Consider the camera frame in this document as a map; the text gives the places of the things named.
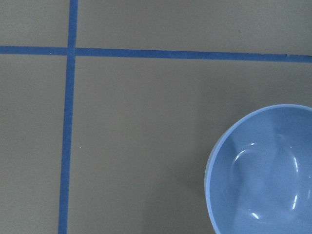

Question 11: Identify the blue bowl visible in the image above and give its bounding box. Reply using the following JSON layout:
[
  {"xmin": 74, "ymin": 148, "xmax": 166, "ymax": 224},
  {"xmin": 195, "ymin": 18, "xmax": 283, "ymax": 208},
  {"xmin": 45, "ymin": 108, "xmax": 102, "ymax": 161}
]
[{"xmin": 204, "ymin": 104, "xmax": 312, "ymax": 234}]

